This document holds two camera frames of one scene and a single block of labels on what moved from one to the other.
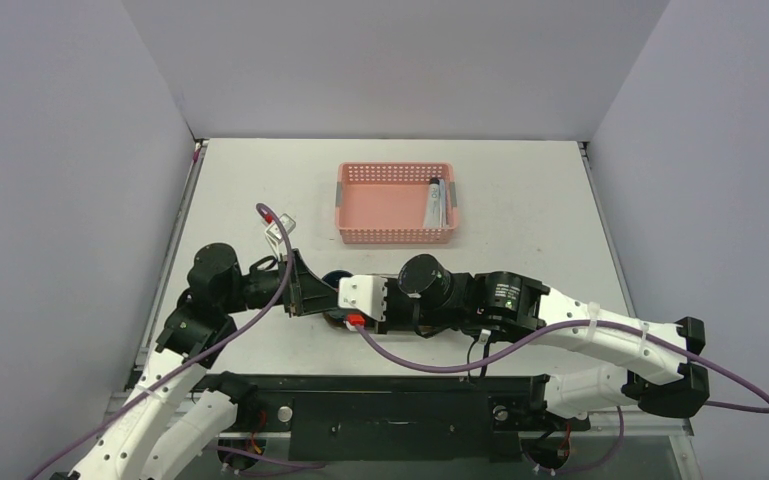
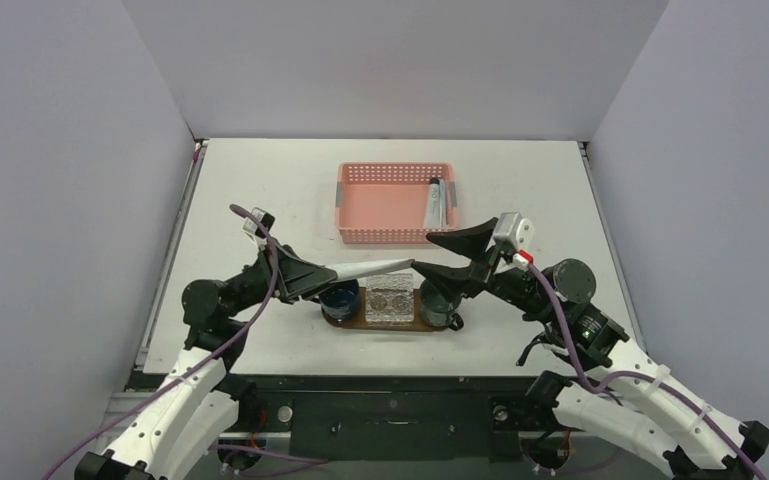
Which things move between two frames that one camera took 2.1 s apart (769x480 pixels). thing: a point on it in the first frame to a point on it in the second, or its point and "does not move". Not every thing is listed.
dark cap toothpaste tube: [433, 216] does not move
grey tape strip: [339, 191] does not move
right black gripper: [392, 314] to [483, 263]
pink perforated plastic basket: [384, 203] does not move
